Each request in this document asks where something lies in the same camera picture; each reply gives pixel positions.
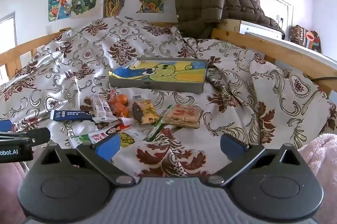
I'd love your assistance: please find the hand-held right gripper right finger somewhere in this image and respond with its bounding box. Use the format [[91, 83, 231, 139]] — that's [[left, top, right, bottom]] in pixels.
[[205, 133, 306, 186]]

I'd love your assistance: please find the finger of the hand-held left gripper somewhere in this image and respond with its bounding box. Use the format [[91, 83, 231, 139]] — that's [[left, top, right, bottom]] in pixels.
[[0, 120, 13, 133], [0, 127, 51, 146]]

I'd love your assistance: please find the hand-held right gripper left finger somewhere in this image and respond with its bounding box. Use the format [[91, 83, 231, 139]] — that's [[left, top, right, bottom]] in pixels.
[[34, 133, 136, 186]]

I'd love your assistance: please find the yellow dotted snack packet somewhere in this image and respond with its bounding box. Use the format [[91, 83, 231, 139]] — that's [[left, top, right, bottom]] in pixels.
[[118, 131, 136, 148]]

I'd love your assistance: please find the green and white snack packet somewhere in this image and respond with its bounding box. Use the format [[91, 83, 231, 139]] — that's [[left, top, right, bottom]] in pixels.
[[69, 133, 108, 149]]

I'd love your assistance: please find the clear white snack packet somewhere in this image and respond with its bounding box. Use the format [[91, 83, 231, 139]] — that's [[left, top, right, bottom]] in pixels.
[[91, 94, 116, 122]]

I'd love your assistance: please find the bag of small oranges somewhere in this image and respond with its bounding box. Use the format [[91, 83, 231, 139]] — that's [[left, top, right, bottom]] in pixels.
[[107, 91, 132, 119]]

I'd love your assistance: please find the green stick snack packet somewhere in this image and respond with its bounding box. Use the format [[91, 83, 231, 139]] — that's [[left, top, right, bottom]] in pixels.
[[145, 105, 173, 142]]

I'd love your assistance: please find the red biscuit packet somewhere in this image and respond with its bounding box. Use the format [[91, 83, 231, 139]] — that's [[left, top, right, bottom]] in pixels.
[[161, 104, 204, 129]]

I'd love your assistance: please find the grey tray with painted bottom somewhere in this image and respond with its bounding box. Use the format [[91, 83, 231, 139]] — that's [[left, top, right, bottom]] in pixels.
[[108, 57, 208, 94]]

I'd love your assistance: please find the pink fleece cloth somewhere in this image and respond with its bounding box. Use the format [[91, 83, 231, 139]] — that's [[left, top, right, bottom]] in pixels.
[[297, 132, 337, 224], [0, 161, 29, 224]]

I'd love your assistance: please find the floral printed blanket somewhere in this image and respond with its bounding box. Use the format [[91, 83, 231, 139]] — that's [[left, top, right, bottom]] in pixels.
[[0, 16, 337, 178]]

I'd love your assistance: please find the window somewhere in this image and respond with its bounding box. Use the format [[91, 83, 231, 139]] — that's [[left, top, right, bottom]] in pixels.
[[0, 12, 17, 80]]

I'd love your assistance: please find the white shelf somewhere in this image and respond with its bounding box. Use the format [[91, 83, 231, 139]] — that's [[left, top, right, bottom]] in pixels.
[[239, 20, 337, 63]]

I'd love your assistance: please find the wooden bed frame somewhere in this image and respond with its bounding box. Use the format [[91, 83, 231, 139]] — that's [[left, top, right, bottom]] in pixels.
[[0, 19, 337, 98]]

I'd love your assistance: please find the wall poster of orange-haired girl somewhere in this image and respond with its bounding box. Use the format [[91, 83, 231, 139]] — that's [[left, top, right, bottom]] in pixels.
[[48, 0, 73, 22]]

